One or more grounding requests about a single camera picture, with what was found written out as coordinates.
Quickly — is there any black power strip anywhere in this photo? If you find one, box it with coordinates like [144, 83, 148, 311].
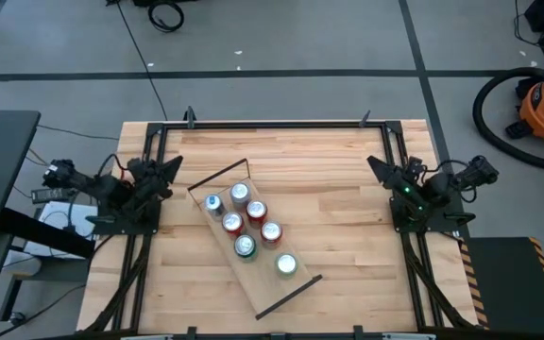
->
[30, 187, 73, 204]

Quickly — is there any white box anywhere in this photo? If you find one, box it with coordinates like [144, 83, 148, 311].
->
[24, 200, 98, 259]

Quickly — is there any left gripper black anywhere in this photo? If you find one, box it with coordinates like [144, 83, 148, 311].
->
[127, 155, 185, 200]

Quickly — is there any pale silver beverage can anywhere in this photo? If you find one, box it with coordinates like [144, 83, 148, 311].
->
[229, 181, 253, 209]

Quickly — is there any dark red black-print can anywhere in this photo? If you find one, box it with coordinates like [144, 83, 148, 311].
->
[246, 198, 269, 227]

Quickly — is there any black hazard-edged platform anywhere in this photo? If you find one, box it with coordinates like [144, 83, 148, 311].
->
[458, 235, 544, 336]

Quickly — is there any blue energy drink can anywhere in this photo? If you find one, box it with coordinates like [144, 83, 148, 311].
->
[204, 193, 227, 221]

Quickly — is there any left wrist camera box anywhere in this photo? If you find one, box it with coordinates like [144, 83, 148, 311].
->
[127, 158, 149, 177]

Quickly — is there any black table frame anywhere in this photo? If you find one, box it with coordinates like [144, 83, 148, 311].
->
[82, 106, 481, 340]

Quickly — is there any red Fanta can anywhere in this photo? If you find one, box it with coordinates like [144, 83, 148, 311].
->
[260, 220, 284, 249]
[221, 211, 246, 237]

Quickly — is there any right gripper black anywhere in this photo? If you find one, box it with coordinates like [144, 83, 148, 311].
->
[365, 155, 420, 203]

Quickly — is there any light green Sanzo can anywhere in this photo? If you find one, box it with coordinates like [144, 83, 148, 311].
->
[274, 252, 300, 279]

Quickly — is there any long black floor cable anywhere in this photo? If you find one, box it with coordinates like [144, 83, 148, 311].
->
[110, 0, 169, 122]

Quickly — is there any dark green soda can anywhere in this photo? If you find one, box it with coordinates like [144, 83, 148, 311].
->
[232, 233, 258, 262]

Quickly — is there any coiled black cable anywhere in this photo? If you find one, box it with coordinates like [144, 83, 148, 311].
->
[147, 1, 186, 33]

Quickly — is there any black-framed wooden shelf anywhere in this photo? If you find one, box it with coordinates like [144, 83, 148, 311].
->
[186, 158, 324, 321]

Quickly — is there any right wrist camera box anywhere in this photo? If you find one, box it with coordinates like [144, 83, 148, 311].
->
[404, 156, 425, 179]

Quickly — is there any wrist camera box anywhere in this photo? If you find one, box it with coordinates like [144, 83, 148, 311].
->
[404, 156, 425, 179]
[127, 158, 149, 177]

